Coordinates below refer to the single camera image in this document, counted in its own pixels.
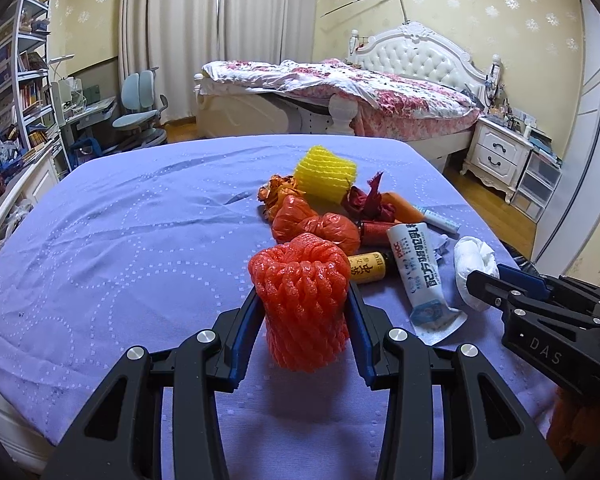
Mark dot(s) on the orange packet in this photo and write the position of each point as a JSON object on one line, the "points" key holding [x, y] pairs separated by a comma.
{"points": [[402, 210]]}

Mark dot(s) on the grey study desk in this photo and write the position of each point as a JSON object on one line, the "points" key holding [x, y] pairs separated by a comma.
{"points": [[91, 115]]}

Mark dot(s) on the white teal tube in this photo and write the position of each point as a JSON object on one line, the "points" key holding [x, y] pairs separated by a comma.
{"points": [[438, 221]]}

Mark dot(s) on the yellow label dark bottle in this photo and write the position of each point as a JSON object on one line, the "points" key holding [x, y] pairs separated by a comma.
{"points": [[368, 268]]}

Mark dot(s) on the dark red wrapper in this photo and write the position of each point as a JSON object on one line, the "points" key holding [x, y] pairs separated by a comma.
{"points": [[368, 206]]}

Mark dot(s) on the cream curtains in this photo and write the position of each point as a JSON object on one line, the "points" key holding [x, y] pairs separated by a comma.
{"points": [[177, 37]]}

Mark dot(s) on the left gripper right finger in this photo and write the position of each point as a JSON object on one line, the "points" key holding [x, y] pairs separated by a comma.
{"points": [[486, 432]]}

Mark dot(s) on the white tufted bed frame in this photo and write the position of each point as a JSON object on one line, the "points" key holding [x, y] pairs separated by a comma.
{"points": [[413, 51]]}

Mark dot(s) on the lavender paper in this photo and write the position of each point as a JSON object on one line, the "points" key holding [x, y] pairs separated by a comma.
{"points": [[439, 243]]}

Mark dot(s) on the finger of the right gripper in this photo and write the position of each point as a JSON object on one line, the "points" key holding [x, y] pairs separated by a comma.
{"points": [[531, 285], [519, 312]]}

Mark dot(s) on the light blue desk chair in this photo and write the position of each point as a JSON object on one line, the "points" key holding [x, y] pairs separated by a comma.
{"points": [[143, 109]]}

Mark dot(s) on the red foam fruit net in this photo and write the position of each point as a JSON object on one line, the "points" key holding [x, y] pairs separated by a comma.
{"points": [[303, 285]]}

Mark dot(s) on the clear plastic drawer unit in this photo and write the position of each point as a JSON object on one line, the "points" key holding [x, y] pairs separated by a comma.
{"points": [[537, 185]]}

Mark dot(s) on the pink floral duvet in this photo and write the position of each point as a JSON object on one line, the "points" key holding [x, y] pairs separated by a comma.
{"points": [[389, 106]]}

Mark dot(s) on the white nightstand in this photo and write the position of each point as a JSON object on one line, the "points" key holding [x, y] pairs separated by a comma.
{"points": [[497, 157]]}

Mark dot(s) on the white tissue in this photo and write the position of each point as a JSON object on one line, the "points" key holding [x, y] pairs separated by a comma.
{"points": [[472, 254]]}

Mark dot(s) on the white bookshelf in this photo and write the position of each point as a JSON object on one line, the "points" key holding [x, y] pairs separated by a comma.
{"points": [[28, 108]]}

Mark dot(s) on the orange plastic bag ball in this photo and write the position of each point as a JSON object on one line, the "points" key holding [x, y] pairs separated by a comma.
{"points": [[295, 217]]}

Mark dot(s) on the white milk powder sachet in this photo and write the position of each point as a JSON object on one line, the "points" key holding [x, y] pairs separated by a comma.
{"points": [[432, 318]]}

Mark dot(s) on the orange wrapper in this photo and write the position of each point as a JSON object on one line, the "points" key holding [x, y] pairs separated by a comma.
{"points": [[275, 191]]}

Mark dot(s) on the yellow foam fruit net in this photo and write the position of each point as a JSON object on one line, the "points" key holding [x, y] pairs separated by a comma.
{"points": [[323, 174]]}

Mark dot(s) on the purple bed sheet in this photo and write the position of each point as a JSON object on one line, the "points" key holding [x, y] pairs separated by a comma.
{"points": [[146, 248]]}

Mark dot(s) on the red cylindrical wrapper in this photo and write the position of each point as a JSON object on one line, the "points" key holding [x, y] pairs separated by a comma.
{"points": [[374, 233]]}

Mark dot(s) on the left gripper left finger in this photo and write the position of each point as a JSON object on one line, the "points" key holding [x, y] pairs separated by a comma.
{"points": [[117, 434]]}

